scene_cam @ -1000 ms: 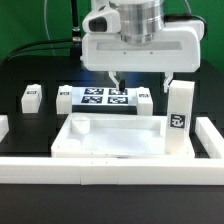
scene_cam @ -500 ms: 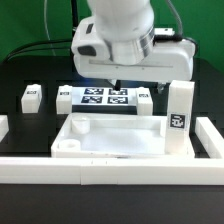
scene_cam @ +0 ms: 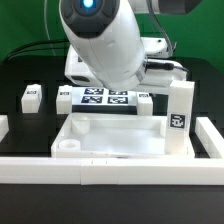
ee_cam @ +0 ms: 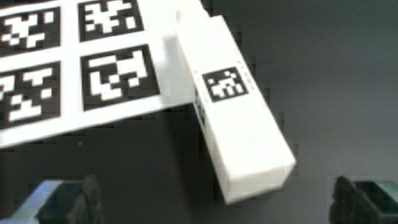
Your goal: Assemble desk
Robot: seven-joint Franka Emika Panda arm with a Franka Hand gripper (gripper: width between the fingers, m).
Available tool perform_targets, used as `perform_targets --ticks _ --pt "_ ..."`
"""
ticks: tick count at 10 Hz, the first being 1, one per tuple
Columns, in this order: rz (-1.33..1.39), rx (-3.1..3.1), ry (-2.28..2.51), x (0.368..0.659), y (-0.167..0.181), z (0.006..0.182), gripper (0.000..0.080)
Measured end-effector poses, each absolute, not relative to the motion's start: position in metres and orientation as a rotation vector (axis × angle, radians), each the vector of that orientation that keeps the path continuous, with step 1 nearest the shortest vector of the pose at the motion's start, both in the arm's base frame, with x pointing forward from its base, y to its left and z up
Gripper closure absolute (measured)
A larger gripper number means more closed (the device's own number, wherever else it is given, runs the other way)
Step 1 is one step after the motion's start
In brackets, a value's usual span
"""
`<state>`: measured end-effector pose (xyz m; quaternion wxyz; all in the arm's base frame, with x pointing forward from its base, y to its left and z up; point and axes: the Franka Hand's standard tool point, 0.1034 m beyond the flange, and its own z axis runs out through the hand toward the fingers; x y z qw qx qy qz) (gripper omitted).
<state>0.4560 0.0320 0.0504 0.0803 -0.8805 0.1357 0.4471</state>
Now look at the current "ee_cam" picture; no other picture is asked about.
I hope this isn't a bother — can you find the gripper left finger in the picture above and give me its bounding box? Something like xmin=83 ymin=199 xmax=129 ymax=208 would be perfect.
xmin=6 ymin=175 xmax=104 ymax=224

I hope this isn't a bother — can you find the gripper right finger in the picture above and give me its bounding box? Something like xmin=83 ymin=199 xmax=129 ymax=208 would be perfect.
xmin=328 ymin=176 xmax=398 ymax=224

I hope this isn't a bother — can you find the white desk leg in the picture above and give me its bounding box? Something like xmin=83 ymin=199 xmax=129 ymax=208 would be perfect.
xmin=177 ymin=9 xmax=296 ymax=204

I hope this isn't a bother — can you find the fiducial marker sheet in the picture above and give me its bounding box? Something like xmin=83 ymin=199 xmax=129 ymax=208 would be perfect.
xmin=0 ymin=0 xmax=205 ymax=150

